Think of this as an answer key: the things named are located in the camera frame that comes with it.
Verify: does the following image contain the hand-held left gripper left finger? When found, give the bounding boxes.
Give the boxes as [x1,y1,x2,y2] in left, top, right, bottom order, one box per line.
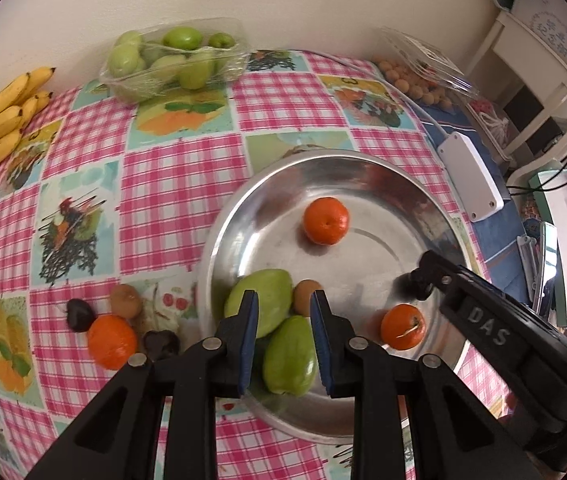
[23,289,260,480]

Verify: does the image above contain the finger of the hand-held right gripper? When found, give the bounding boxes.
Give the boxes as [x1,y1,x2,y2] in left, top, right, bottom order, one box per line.
[415,250,470,307]

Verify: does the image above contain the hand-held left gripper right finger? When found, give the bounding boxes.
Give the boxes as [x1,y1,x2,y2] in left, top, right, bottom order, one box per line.
[311,289,544,480]

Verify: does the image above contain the green mango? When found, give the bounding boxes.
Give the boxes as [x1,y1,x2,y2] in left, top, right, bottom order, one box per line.
[223,269,294,339]
[262,315,320,396]

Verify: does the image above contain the small brown round fruit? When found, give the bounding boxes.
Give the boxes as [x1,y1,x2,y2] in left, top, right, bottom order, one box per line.
[110,284,143,319]
[293,280,325,317]

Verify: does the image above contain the orange tangerine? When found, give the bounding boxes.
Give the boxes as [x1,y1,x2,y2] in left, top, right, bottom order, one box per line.
[87,315,139,371]
[303,196,351,246]
[381,304,425,351]

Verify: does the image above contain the dark plum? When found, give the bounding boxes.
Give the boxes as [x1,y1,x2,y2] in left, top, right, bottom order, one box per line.
[142,330,181,361]
[66,298,96,333]

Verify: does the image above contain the round steel plate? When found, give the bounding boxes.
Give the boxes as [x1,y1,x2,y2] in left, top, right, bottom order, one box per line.
[197,149,477,445]

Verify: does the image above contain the white clip stand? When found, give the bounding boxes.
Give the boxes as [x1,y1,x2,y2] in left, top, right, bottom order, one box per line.
[516,235,539,306]

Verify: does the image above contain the white plastic box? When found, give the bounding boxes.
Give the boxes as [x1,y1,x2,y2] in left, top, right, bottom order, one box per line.
[437,131,505,223]

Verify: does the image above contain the clear bag with red contents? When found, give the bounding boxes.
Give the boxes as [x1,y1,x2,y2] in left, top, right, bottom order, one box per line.
[468,97,514,156]

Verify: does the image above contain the pink checked vinyl tablecloth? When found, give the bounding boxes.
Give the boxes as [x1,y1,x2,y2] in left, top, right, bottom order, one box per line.
[0,49,519,480]

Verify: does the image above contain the pile of tan longans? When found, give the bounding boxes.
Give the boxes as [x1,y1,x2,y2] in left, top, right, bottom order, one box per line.
[376,59,457,111]

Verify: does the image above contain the clear plastic clamshell container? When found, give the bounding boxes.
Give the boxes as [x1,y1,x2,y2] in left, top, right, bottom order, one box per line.
[376,27,479,103]

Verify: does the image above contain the white wooden furniture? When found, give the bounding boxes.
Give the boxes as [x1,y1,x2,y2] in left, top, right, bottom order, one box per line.
[463,10,567,161]

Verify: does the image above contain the clear plastic fruit tray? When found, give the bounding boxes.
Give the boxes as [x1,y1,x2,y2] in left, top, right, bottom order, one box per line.
[99,16,251,106]

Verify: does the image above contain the pile of packed green jujubes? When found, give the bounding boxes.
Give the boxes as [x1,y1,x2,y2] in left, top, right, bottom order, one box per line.
[106,26,236,91]

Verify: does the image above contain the black cables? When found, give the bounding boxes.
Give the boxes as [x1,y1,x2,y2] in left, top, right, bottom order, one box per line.
[506,30,567,196]

